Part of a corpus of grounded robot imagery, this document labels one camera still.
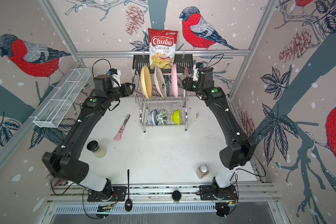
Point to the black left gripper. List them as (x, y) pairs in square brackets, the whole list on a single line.
[(126, 88)]

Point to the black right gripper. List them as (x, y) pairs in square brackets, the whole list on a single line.
[(187, 84)]

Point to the pink bear plate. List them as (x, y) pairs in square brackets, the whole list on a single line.
[(174, 81)]

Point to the yellow cream plate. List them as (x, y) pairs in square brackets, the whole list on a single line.
[(146, 82)]

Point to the white floral ceramic plate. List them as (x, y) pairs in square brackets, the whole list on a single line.
[(160, 82)]

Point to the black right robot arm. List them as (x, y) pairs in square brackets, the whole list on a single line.
[(240, 147)]

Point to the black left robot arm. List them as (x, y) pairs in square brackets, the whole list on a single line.
[(64, 162)]

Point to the chrome two-tier dish rack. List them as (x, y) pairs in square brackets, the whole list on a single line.
[(157, 102)]

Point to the lime green bowl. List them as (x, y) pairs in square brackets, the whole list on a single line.
[(175, 117)]

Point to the blue floral white bowl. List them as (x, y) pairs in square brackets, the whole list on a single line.
[(152, 117)]

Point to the green leaf pattern bowl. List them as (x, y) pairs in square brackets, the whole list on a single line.
[(164, 118)]

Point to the red cassava chips bag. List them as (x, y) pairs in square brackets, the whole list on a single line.
[(162, 42)]

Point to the black lid spice jar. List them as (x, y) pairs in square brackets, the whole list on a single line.
[(96, 149)]

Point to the silver lid spice jar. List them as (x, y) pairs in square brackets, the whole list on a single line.
[(202, 171)]

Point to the black spoon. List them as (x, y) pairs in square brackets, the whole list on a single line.
[(128, 203)]

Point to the pink spotted handle knife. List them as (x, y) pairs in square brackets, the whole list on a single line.
[(119, 134)]

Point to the white wire mesh basket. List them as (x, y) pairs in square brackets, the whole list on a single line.
[(64, 96)]

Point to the black lid jar on rail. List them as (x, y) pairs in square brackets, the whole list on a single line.
[(176, 196)]

